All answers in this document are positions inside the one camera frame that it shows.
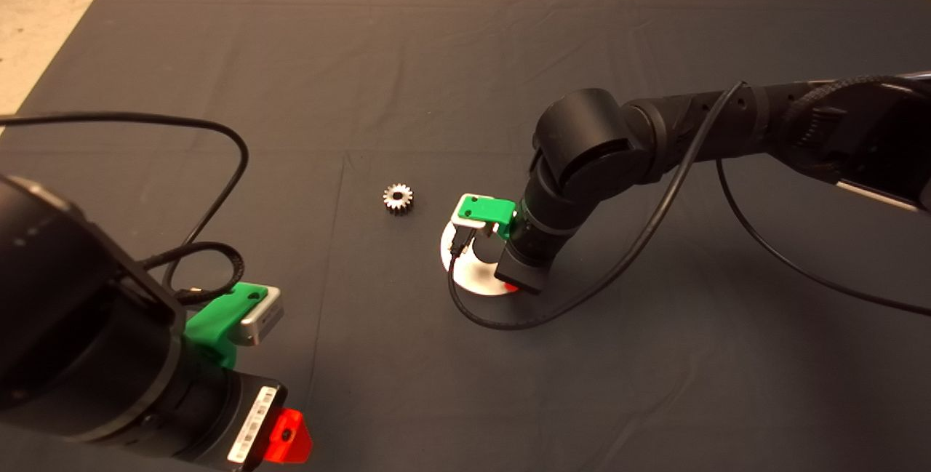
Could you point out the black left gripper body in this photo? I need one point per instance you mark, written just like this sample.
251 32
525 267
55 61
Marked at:
218 414

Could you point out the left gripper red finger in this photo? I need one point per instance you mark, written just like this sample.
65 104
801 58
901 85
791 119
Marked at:
289 436

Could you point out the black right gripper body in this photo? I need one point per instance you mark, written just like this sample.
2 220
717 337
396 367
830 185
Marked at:
526 270

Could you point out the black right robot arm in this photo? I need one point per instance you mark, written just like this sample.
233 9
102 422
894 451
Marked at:
589 141

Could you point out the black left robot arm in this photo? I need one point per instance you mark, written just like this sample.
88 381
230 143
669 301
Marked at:
73 312

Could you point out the round metal carrier plate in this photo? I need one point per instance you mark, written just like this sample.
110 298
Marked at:
473 279

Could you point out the small steel planetary gear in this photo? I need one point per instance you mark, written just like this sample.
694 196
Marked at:
398 199

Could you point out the dark grey table cloth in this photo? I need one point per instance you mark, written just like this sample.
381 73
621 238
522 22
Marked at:
465 57

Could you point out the right green camera mount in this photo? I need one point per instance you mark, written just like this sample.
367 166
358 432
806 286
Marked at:
487 209

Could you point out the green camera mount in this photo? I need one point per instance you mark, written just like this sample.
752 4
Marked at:
214 319
487 209

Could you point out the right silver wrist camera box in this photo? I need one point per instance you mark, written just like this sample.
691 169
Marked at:
467 222

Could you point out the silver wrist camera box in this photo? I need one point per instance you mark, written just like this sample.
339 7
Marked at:
467 222
260 316

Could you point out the left green camera mount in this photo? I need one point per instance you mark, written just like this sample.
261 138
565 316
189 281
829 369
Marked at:
214 319

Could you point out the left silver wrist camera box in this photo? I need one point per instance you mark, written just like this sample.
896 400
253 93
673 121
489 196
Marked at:
260 316

